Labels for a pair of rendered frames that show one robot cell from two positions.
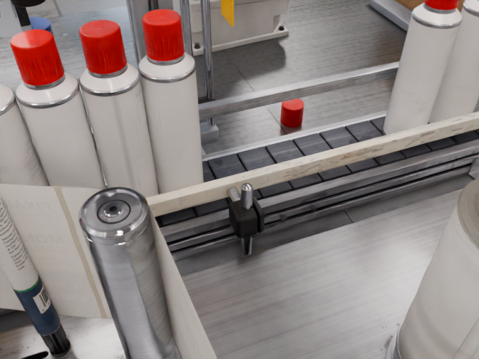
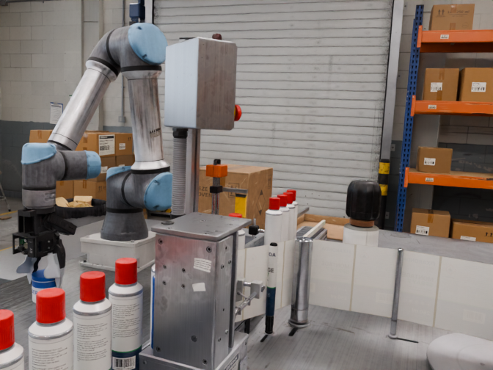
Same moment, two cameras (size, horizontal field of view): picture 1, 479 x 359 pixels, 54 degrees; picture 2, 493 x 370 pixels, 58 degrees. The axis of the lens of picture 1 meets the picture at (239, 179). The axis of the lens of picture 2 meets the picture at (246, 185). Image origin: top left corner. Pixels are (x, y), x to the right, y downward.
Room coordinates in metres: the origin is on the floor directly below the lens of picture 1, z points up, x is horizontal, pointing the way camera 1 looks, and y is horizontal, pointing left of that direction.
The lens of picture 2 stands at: (-0.35, 0.83, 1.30)
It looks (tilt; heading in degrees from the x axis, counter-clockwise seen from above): 8 degrees down; 313
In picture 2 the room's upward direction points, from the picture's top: 3 degrees clockwise
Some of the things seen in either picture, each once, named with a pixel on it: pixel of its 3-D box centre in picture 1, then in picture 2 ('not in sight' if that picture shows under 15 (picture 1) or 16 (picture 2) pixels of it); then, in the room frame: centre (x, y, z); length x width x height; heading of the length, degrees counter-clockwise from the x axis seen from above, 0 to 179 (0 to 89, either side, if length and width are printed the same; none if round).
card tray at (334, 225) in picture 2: not in sight; (323, 226); (0.77, -0.92, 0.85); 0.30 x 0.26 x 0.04; 111
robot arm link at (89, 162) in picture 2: not in sight; (73, 164); (0.78, 0.28, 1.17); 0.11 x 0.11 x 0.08; 4
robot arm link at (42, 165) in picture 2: not in sight; (40, 166); (0.76, 0.37, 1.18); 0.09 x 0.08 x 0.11; 94
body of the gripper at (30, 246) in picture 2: not in sight; (37, 230); (0.75, 0.38, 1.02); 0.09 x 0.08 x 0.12; 115
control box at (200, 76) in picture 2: not in sight; (199, 86); (0.45, 0.14, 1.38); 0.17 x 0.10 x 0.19; 166
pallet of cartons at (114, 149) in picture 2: not in sight; (92, 180); (4.52, -1.79, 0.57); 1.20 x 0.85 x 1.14; 117
